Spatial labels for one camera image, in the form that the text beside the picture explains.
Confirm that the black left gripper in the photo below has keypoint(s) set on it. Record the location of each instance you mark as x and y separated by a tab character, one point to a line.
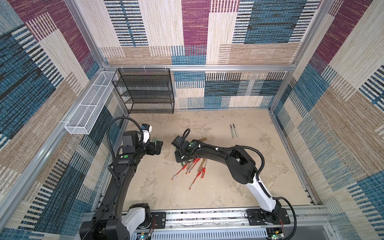
151	151

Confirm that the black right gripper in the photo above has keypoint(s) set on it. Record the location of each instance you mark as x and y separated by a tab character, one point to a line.
178	159

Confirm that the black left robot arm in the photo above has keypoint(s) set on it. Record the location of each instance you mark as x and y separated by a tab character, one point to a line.
109	222

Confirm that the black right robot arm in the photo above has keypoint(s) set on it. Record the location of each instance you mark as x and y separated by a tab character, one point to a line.
245	165

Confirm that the brown pen right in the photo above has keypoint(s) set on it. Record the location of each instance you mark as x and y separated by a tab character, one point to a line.
202	165

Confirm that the red gel pen short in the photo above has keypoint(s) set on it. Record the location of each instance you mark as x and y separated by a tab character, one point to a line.
203	172

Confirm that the black wire mesh shelf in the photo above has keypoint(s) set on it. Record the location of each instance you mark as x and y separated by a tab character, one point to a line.
145	91

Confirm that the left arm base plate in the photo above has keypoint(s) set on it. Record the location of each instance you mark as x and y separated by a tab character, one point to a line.
157	221

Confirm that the white wire mesh basket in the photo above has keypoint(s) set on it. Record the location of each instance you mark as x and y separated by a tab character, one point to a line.
87	112

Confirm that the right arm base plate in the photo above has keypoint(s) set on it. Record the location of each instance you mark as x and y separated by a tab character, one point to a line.
259	217

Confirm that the aluminium mounting rail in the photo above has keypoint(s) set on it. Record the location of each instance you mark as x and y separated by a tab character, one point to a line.
231	218

